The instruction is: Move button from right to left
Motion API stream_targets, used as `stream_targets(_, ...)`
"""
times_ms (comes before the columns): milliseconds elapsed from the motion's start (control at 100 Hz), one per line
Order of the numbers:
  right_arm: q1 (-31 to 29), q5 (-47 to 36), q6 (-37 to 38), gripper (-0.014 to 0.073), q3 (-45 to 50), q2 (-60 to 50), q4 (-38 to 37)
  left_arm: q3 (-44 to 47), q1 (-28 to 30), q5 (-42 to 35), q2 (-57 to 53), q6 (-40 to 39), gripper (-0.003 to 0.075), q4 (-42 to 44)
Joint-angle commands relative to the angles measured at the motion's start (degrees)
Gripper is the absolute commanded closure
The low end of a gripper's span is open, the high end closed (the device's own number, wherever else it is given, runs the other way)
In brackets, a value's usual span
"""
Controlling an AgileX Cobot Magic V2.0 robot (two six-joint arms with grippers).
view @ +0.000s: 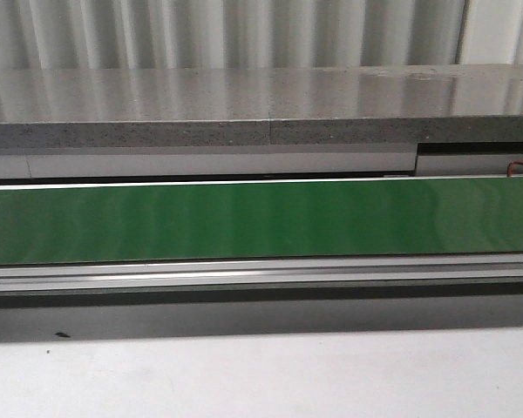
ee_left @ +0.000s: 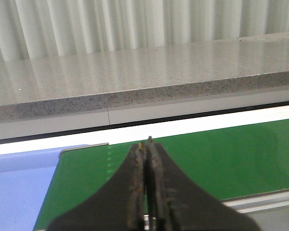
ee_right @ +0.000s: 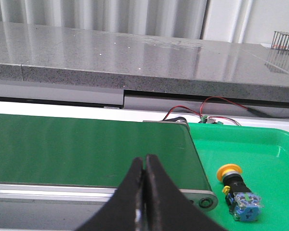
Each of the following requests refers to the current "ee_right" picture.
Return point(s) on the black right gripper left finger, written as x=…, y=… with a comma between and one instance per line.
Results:
x=124, y=210

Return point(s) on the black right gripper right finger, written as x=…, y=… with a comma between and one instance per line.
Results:
x=167, y=209

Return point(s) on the yellow push button switch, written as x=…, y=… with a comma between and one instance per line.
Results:
x=244, y=205

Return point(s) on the green circuit connector board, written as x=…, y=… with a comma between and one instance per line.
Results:
x=209, y=120

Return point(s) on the green plastic tray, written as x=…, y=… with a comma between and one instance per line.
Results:
x=263, y=155

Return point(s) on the green conveyor belt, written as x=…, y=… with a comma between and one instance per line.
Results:
x=92, y=152

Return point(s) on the grey granite counter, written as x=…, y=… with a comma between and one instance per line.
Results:
x=67, y=56

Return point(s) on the white pleated curtain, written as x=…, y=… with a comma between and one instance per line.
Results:
x=223, y=20

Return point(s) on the aluminium conveyor frame rail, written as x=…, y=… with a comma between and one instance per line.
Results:
x=205, y=200

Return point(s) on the metal wire rack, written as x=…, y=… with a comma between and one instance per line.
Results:
x=280, y=41

